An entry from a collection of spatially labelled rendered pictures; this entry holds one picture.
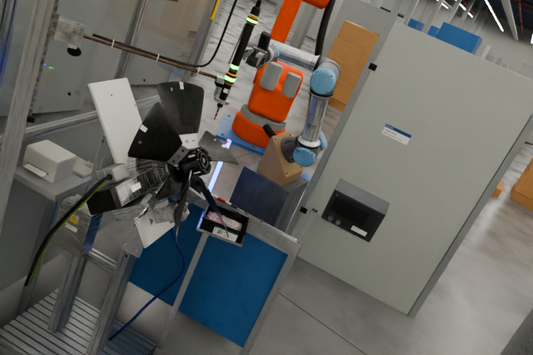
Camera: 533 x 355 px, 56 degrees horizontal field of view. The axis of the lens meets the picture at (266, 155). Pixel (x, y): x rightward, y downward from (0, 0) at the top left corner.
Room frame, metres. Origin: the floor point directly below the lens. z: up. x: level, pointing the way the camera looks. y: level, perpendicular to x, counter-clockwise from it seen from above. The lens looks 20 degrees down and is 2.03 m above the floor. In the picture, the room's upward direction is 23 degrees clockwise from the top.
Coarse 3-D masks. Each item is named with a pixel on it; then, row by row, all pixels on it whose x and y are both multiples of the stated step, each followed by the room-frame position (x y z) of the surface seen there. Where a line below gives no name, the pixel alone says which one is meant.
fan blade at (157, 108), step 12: (156, 108) 1.70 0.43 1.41; (144, 120) 1.64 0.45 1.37; (156, 120) 1.69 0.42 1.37; (168, 120) 1.74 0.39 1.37; (144, 132) 1.65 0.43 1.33; (156, 132) 1.69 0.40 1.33; (168, 132) 1.74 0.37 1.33; (132, 144) 1.60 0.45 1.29; (144, 144) 1.65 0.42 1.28; (156, 144) 1.70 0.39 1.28; (168, 144) 1.75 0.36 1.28; (180, 144) 1.80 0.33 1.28; (132, 156) 1.61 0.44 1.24; (144, 156) 1.67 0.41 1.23; (156, 156) 1.72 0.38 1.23; (168, 156) 1.77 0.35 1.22
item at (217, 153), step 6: (204, 138) 2.16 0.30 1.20; (210, 138) 2.19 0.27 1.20; (216, 138) 2.23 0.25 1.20; (198, 144) 2.09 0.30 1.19; (204, 144) 2.11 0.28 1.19; (210, 144) 2.14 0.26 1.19; (216, 144) 2.17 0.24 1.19; (222, 144) 2.22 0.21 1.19; (210, 150) 2.08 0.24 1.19; (216, 150) 2.11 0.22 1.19; (222, 150) 2.16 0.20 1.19; (228, 150) 2.22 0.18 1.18; (210, 156) 2.02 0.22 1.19; (216, 156) 2.06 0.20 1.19; (222, 156) 2.10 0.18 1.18; (228, 156) 2.15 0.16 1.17; (228, 162) 2.10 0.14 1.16; (234, 162) 2.15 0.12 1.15
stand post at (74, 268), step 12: (96, 180) 1.87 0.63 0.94; (72, 264) 1.86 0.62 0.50; (84, 264) 1.93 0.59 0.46; (72, 276) 1.86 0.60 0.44; (60, 288) 1.86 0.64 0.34; (72, 288) 1.89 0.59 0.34; (60, 300) 1.87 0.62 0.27; (72, 300) 1.93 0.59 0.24; (60, 312) 1.86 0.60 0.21; (48, 324) 1.87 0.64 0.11; (60, 324) 1.89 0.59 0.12
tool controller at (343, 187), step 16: (336, 192) 2.16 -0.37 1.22; (352, 192) 2.19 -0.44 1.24; (368, 192) 2.24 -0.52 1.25; (336, 208) 2.17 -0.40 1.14; (352, 208) 2.15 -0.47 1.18; (368, 208) 2.13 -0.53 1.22; (384, 208) 2.16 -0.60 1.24; (336, 224) 2.17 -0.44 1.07; (352, 224) 2.17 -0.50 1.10; (368, 224) 2.14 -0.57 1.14; (368, 240) 2.16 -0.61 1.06
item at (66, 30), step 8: (56, 16) 1.68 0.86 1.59; (56, 24) 1.68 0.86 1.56; (64, 24) 1.68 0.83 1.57; (72, 24) 1.70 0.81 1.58; (80, 24) 1.74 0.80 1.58; (56, 32) 1.67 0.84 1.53; (64, 32) 1.68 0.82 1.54; (72, 32) 1.69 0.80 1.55; (80, 32) 1.70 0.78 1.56; (64, 40) 1.68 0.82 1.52; (72, 40) 1.69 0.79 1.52; (80, 40) 1.70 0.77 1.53
